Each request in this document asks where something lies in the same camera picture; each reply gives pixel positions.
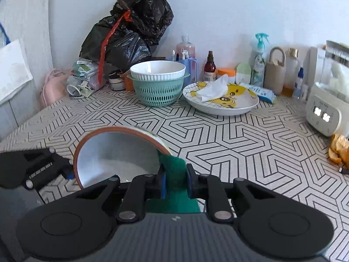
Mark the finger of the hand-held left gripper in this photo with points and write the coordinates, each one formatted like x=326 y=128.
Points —
x=41 y=173

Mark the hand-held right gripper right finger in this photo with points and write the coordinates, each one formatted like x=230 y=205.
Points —
x=190 y=184

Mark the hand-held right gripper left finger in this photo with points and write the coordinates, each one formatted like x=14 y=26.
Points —
x=163 y=183

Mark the green scouring pad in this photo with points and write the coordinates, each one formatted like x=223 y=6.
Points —
x=176 y=174

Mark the white bowl with brown rim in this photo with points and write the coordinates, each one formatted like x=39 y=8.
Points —
x=114 y=152

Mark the white ribbed bowl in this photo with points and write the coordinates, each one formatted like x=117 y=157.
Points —
x=163 y=75

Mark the pink bag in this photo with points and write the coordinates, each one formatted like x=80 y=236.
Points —
x=54 y=87

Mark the green colander basket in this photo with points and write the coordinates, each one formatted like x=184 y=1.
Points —
x=158 y=92

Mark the white plate with yellow print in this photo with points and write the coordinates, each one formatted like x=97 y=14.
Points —
x=237 y=106

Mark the white tissue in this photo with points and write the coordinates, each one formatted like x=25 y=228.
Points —
x=212 y=91

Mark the orange cup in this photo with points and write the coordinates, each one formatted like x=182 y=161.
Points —
x=129 y=85

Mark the stacked black and white containers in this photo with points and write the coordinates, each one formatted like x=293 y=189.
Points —
x=117 y=83

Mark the clear plastic bag of sundries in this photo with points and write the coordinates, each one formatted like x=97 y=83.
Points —
x=87 y=71

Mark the blue wet wipes pack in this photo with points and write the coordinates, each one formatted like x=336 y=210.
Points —
x=261 y=92

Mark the brown spray bottle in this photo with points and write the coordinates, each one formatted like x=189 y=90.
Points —
x=210 y=69

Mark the jar with orange lid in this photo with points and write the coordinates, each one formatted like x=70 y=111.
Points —
x=226 y=72

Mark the blue organiser basket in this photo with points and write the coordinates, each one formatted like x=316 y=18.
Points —
x=191 y=66

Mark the light green bottle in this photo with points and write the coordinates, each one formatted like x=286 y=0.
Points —
x=243 y=72

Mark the pink liquid bottle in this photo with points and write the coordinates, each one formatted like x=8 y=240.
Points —
x=185 y=47

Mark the teal spray bottle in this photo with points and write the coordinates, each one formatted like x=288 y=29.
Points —
x=258 y=65

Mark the black garbage bag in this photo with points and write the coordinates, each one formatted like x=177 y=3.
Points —
x=147 y=8
x=125 y=46

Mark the small bottle with blue cap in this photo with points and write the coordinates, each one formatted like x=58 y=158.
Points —
x=297 y=87

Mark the white appliance with display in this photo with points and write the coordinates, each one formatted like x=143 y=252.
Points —
x=324 y=116

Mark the clear bottle with gold cap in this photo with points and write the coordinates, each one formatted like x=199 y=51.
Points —
x=290 y=71

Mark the orange peels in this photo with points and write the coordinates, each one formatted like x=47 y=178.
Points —
x=338 y=150

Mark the white box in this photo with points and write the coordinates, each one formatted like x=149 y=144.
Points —
x=313 y=65

